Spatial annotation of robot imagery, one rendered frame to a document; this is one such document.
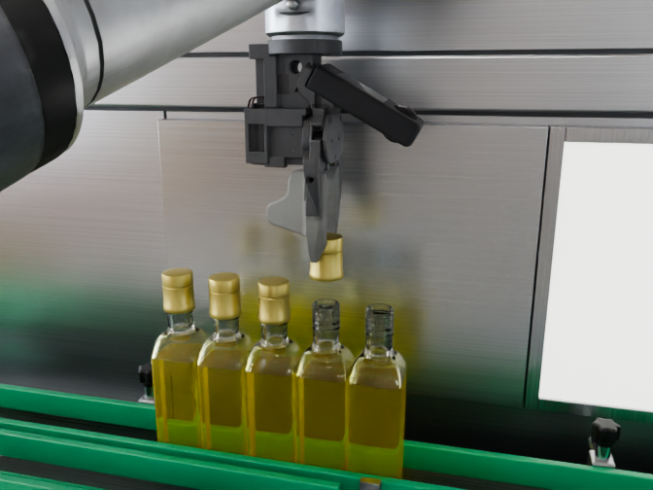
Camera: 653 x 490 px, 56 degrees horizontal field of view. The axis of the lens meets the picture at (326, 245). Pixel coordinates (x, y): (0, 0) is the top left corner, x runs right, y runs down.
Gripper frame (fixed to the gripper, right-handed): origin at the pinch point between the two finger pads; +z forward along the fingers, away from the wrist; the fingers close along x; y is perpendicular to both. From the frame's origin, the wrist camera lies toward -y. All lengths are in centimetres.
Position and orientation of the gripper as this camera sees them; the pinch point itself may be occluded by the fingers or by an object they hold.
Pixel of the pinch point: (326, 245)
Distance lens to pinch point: 63.6
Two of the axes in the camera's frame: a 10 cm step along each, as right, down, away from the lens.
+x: -2.5, 2.5, -9.4
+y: -9.7, -0.6, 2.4
